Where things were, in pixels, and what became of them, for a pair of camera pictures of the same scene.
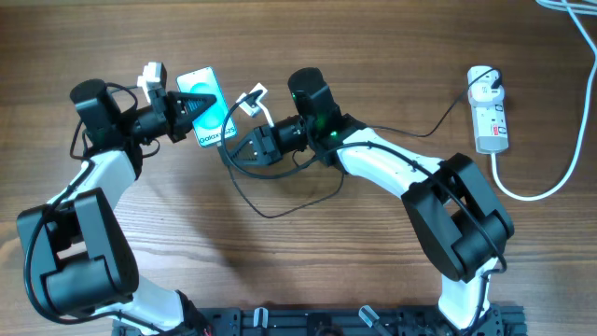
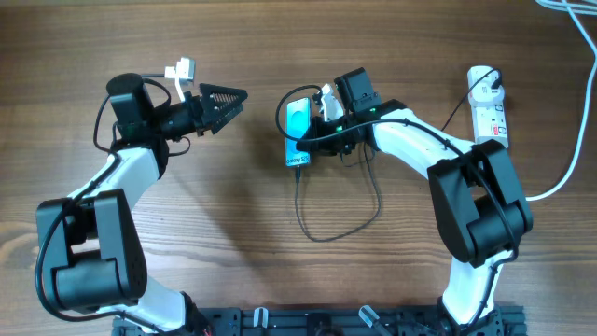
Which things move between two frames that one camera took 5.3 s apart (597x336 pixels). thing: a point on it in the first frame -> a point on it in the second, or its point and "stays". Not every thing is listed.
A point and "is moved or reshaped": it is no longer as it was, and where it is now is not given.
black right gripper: (269, 149) -> (316, 133)
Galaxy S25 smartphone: (209, 124) is moved or reshaped
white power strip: (486, 93) stays
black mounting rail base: (242, 321) stays
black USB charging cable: (495, 80) -> (492, 76)
